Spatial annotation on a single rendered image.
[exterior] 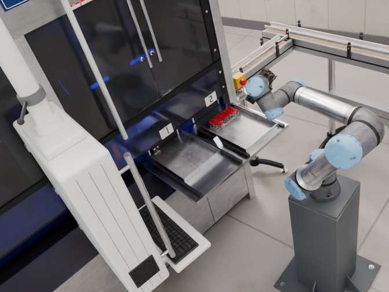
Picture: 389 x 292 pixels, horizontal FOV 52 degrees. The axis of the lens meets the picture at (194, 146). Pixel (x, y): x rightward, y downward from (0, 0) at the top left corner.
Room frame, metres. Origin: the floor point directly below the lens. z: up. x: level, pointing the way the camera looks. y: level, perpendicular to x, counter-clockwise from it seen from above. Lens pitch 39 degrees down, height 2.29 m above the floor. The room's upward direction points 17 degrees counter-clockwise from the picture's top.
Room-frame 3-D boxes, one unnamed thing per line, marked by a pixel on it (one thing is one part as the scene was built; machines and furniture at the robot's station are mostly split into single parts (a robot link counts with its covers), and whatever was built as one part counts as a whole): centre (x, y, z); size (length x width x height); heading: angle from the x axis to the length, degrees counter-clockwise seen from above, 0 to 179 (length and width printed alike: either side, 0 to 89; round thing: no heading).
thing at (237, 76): (2.07, -0.37, 0.99); 0.08 x 0.07 x 0.07; 31
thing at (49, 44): (1.65, 0.30, 1.50); 0.47 x 0.01 x 0.59; 121
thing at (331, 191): (1.23, -0.53, 0.84); 0.15 x 0.15 x 0.10
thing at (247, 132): (1.74, -0.28, 0.90); 0.34 x 0.26 x 0.04; 30
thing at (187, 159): (1.67, 0.08, 0.90); 0.34 x 0.26 x 0.04; 31
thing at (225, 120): (1.84, -0.22, 0.90); 0.18 x 0.02 x 0.05; 120
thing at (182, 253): (1.27, 0.27, 0.82); 0.40 x 0.14 x 0.02; 28
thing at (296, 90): (1.18, -0.55, 1.30); 0.49 x 0.11 x 0.12; 26
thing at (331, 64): (2.28, -1.07, 0.46); 0.09 x 0.09 x 0.77; 31
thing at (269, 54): (2.34, -0.54, 0.92); 0.69 x 0.15 x 0.16; 121
